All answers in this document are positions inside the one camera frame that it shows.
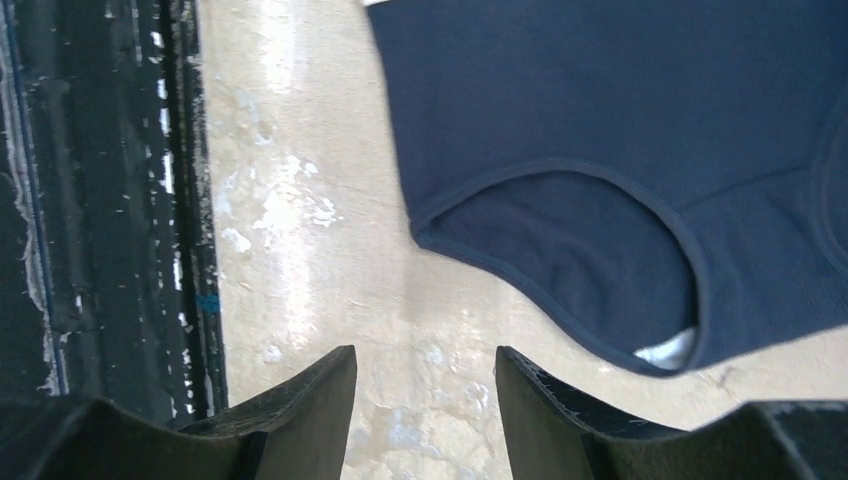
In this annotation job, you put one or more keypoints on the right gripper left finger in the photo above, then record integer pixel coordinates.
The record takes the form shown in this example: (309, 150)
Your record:
(295, 430)

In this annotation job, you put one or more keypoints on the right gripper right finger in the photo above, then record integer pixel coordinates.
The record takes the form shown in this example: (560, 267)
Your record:
(556, 431)

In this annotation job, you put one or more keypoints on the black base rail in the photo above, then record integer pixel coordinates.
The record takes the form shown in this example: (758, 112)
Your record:
(109, 279)

